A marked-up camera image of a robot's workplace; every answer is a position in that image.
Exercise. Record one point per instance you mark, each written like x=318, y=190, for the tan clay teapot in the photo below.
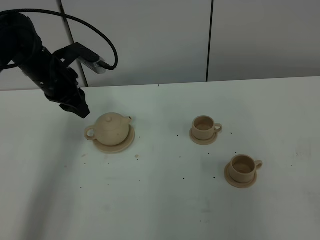
x=110, y=129

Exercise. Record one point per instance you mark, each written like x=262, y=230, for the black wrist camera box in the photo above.
x=77, y=51

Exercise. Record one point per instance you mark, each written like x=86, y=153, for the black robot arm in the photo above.
x=21, y=47

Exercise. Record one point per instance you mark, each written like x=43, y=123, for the tan cup saucer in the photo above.
x=236, y=184
x=203, y=142

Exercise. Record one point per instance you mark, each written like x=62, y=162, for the far tan cup saucer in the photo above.
x=203, y=142

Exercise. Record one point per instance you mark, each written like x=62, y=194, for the near tan teacup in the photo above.
x=243, y=168

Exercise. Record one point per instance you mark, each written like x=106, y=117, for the tan teapot saucer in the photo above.
x=116, y=148

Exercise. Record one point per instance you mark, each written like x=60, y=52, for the near tan cup saucer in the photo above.
x=236, y=184

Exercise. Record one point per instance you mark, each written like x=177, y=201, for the tan teacup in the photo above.
x=243, y=168
x=204, y=127

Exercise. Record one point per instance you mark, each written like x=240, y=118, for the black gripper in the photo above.
x=58, y=82

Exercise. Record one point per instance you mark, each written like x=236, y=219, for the far tan teacup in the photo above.
x=204, y=127

